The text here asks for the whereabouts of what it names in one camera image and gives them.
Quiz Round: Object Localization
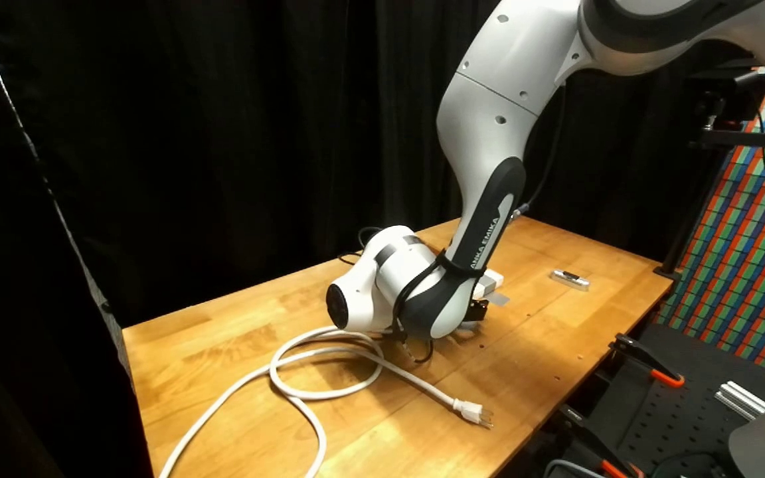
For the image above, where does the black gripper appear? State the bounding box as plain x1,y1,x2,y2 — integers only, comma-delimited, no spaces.
463,300,488,329

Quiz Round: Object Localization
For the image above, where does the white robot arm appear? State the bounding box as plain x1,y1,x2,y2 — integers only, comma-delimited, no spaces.
328,0,765,340

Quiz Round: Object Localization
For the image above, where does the white power strip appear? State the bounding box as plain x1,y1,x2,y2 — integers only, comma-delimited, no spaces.
474,268,506,304

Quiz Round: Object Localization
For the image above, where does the small metal plate on table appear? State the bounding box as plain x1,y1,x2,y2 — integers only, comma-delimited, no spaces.
549,268,589,291

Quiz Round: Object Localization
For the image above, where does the orange black clamp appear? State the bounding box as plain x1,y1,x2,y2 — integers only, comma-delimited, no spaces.
612,334,686,390

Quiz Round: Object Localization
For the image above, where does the black perforated side table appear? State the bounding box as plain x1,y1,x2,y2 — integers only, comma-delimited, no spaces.
539,328,765,478

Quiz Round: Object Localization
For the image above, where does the colourful checkered board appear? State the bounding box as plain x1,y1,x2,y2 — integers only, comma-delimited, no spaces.
658,77,765,380

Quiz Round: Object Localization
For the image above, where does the black curtain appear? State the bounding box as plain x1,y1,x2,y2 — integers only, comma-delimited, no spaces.
0,0,765,478

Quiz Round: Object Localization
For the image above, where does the black camera cable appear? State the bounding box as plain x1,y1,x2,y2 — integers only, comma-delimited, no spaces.
346,224,445,368

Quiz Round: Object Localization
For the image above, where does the white power cord with plug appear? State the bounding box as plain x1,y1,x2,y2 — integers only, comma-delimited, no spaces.
158,324,492,478

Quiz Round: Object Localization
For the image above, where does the black camera on stand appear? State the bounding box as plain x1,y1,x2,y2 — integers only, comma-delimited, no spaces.
696,66,765,146

